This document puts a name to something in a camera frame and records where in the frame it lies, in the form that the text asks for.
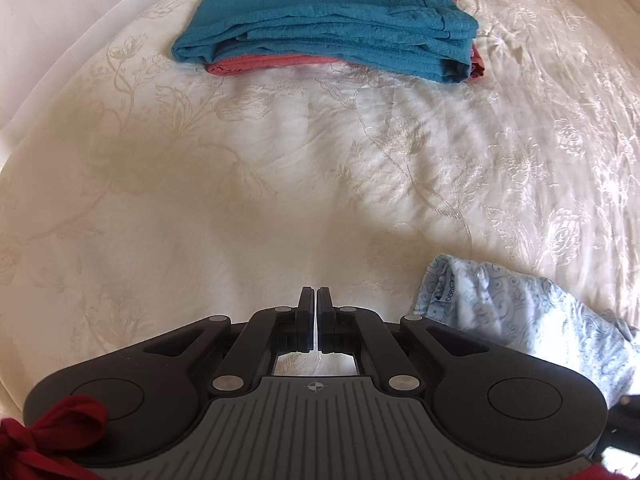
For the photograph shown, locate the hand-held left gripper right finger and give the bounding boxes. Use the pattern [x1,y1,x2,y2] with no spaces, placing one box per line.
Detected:
[318,286,501,394]

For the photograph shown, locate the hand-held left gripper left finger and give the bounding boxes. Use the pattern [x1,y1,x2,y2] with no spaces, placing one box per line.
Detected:
[143,286,319,394]

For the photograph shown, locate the light blue floral pants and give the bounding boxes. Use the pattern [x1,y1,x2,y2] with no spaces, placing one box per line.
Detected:
[413,254,640,410]

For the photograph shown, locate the coral red folded pants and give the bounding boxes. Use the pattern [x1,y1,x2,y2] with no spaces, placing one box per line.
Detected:
[207,0,486,81]

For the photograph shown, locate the teal folded pants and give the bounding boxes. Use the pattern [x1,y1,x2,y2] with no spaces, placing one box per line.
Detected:
[171,0,480,84]

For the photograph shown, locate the cream floral bedspread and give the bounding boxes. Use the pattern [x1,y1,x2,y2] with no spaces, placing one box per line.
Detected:
[0,0,640,417]

